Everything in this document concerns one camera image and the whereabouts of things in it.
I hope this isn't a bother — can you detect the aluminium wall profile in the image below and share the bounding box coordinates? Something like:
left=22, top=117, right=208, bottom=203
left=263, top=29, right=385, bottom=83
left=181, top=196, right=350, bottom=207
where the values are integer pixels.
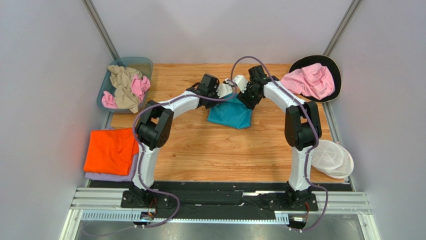
left=323, top=0, right=363, bottom=57
left=81, top=0, right=120, bottom=60

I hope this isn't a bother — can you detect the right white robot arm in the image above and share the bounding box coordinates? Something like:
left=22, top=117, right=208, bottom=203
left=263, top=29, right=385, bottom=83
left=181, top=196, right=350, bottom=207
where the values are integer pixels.
left=233, top=65, right=322, bottom=210

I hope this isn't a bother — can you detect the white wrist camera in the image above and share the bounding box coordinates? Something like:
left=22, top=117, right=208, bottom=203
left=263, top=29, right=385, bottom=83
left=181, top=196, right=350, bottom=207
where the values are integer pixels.
left=217, top=78, right=234, bottom=99
left=233, top=75, right=249, bottom=93

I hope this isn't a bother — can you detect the pink t shirt in bin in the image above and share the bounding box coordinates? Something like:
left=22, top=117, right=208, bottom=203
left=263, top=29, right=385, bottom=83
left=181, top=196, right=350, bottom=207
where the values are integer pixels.
left=101, top=74, right=151, bottom=113

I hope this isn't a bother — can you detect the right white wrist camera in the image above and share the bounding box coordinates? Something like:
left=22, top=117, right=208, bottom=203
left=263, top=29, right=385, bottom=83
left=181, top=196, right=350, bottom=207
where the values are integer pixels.
left=233, top=75, right=249, bottom=93

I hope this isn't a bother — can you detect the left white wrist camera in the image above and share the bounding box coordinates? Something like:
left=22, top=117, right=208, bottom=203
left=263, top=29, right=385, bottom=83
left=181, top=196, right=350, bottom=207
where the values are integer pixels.
left=217, top=78, right=234, bottom=99

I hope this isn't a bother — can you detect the white mesh basket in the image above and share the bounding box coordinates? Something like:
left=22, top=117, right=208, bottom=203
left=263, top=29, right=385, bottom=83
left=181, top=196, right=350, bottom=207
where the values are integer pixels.
left=311, top=139, right=354, bottom=179

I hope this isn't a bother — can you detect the aluminium frame rail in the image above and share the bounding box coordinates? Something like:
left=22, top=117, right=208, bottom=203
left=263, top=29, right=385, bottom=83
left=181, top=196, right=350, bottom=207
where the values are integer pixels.
left=60, top=187, right=380, bottom=240

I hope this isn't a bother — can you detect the beige t shirt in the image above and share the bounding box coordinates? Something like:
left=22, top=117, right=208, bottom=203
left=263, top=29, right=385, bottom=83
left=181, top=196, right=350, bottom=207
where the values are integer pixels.
left=107, top=65, right=143, bottom=114

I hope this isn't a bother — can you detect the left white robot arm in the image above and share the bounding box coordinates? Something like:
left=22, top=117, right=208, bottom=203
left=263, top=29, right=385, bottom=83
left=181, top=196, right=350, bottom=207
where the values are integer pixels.
left=120, top=73, right=220, bottom=208

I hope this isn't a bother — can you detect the teal t shirt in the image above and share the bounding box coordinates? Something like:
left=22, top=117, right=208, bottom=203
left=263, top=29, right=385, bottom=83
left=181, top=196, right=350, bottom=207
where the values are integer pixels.
left=207, top=96, right=253, bottom=130

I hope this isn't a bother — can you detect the pink t shirt on tray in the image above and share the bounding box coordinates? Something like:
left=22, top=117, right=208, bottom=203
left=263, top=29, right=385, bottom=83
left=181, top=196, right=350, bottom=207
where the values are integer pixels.
left=280, top=63, right=336, bottom=100

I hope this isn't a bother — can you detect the black round tray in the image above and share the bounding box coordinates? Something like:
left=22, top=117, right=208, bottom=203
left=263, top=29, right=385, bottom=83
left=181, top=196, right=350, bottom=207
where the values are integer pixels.
left=288, top=55, right=342, bottom=104

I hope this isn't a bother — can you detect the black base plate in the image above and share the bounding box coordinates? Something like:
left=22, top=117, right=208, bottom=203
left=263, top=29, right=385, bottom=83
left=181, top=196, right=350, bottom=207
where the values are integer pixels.
left=127, top=181, right=319, bottom=220

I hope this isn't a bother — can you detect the left aluminium wall profile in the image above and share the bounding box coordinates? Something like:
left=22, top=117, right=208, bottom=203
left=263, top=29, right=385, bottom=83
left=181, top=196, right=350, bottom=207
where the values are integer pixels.
left=81, top=0, right=120, bottom=60

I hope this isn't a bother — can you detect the right aluminium wall profile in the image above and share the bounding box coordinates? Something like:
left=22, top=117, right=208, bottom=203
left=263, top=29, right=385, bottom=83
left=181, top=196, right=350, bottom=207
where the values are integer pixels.
left=323, top=0, right=363, bottom=57

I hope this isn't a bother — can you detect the folded orange t shirt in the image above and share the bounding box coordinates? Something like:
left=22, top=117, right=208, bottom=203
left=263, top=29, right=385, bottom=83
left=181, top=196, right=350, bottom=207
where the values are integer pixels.
left=83, top=127, right=140, bottom=177

